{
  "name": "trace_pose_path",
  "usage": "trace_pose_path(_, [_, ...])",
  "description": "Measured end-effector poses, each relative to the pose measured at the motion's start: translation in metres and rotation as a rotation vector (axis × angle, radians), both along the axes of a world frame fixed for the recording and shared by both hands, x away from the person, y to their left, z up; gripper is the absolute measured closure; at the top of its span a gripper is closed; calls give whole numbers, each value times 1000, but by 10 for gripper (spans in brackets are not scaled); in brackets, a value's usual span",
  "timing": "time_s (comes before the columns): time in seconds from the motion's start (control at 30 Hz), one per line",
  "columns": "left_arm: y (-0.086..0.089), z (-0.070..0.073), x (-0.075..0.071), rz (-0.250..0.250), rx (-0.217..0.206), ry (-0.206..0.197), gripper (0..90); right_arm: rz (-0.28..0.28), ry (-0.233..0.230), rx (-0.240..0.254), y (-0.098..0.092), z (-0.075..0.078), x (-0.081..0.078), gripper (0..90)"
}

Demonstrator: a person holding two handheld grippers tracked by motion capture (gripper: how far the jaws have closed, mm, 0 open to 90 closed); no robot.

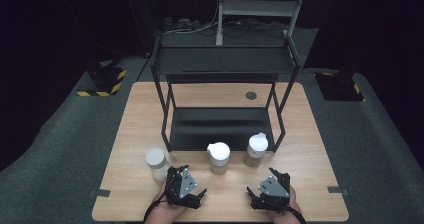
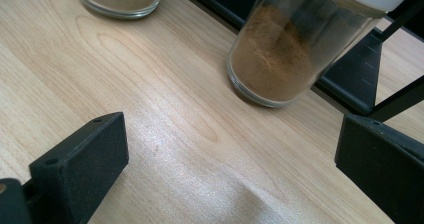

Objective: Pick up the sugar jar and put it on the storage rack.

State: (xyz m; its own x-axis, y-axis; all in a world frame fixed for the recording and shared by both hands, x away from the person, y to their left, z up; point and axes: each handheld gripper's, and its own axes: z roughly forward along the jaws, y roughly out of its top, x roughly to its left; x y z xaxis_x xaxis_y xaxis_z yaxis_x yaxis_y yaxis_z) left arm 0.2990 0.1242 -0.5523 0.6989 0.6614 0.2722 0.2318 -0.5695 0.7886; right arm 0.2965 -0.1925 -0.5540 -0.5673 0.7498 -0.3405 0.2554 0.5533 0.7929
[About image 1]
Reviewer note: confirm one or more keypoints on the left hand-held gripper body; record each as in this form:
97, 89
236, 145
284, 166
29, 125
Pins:
186, 184

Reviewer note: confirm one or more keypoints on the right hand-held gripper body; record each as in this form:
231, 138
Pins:
275, 190

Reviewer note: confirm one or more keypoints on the clear jar white spout lid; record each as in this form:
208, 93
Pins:
219, 154
257, 145

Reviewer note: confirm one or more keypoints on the black metal two-tier shelf rack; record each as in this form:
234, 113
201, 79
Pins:
220, 62

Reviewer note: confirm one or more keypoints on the person's right hand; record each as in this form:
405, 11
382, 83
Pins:
286, 215

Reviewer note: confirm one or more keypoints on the clear jar flat white lid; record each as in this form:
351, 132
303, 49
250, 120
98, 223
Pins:
155, 158

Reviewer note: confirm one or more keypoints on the grey tape piece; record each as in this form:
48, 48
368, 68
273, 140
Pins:
100, 193
337, 190

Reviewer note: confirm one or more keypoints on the dark round table grommet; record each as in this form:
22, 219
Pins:
251, 95

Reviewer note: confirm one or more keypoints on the yellow-black striped stand base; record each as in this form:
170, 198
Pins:
110, 80
338, 87

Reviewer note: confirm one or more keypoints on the grey metal stand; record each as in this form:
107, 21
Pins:
256, 8

